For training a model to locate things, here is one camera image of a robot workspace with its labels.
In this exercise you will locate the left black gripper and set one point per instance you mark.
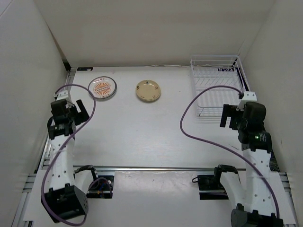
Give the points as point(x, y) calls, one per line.
point(82, 116)

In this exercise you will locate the white wire dish rack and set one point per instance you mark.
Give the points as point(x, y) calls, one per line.
point(221, 71)

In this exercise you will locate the beige plate back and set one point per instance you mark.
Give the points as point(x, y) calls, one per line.
point(148, 91)

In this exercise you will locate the aluminium frame rail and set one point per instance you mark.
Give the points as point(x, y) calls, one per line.
point(129, 169)

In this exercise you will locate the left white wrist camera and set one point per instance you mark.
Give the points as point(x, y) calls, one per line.
point(63, 95)

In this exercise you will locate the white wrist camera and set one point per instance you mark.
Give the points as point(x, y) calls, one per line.
point(248, 96)
point(63, 95)

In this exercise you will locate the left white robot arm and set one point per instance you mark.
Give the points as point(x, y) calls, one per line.
point(64, 190)

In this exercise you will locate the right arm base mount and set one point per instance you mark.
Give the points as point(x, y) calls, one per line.
point(209, 188)

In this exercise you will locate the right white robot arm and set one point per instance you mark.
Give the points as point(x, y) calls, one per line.
point(255, 204)

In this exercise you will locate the white plate orange sunburst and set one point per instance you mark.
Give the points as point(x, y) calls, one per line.
point(103, 87)

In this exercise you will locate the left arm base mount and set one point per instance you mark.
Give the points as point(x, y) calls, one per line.
point(102, 189)

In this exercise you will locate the white front cover board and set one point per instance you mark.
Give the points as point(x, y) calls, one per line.
point(156, 199)

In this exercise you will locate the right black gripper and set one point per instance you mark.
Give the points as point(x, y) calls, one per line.
point(229, 110)

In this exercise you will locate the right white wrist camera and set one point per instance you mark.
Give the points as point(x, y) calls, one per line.
point(248, 96)

